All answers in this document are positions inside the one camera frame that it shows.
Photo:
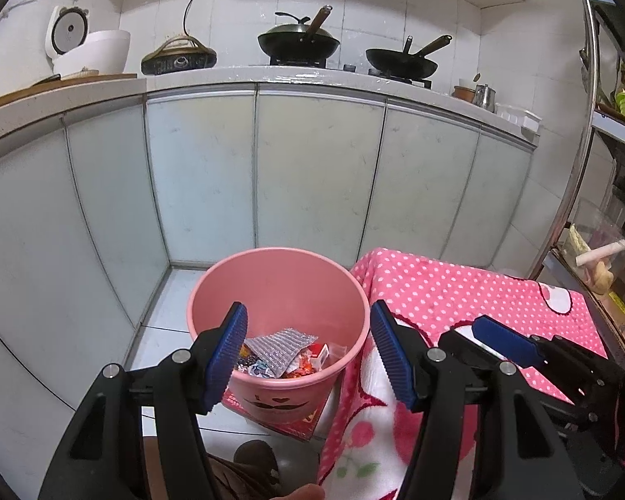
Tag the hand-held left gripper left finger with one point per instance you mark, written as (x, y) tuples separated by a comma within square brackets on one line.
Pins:
[(224, 359)]

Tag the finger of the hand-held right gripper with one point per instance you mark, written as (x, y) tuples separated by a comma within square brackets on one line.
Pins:
[(463, 351), (505, 338)]

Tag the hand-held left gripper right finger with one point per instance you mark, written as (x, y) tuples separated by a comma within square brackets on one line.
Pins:
[(393, 354)]

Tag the white printed paper packet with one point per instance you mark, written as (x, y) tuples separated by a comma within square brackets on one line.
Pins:
[(250, 362)]

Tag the silver foam sheet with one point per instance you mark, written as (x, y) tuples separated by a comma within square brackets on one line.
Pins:
[(278, 349)]

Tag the red cardboard box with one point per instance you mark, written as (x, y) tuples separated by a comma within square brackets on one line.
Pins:
[(320, 357)]

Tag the orange plastic wrapper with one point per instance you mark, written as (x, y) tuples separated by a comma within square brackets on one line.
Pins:
[(302, 368)]

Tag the pink plastic bucket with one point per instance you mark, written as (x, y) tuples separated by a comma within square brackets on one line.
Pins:
[(281, 291)]

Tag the pink dotted printed blanket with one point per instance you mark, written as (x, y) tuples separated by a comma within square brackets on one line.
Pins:
[(474, 291)]

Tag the red flat box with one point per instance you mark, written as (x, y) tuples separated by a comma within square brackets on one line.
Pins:
[(312, 422)]

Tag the yellow label sticker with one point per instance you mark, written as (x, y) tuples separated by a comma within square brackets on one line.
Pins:
[(618, 304)]

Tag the ginger root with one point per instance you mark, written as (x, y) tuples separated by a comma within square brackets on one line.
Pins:
[(604, 277)]

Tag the person's leg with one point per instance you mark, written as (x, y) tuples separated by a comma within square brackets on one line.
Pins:
[(239, 479)]

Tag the pale yellow vegetable piece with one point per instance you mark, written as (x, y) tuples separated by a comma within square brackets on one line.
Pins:
[(578, 242)]

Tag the white rolling pin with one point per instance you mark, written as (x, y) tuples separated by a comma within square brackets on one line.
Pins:
[(609, 250)]

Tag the clear plastic container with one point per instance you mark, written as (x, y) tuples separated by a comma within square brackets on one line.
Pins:
[(588, 213)]

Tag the white kitchen counter cabinet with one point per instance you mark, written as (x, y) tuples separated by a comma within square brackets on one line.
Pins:
[(203, 166)]

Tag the white plastic container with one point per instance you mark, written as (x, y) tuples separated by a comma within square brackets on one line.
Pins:
[(518, 118)]

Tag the steel kettle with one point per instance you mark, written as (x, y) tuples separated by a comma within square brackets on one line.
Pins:
[(484, 98)]

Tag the brown pot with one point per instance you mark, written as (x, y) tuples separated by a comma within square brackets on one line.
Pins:
[(463, 92)]

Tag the gas stove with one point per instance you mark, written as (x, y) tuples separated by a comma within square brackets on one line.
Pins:
[(344, 70)]

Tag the metal shelf rack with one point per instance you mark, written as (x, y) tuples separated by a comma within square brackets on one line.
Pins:
[(588, 62)]

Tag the black wok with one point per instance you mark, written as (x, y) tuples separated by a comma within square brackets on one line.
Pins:
[(401, 65)]

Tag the black electric hot pot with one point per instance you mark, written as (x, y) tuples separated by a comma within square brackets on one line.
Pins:
[(179, 60)]

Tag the wooden cutting board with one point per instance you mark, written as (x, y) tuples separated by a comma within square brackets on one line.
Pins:
[(57, 88)]

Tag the dark wok with lid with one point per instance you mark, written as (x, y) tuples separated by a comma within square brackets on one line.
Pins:
[(297, 41)]

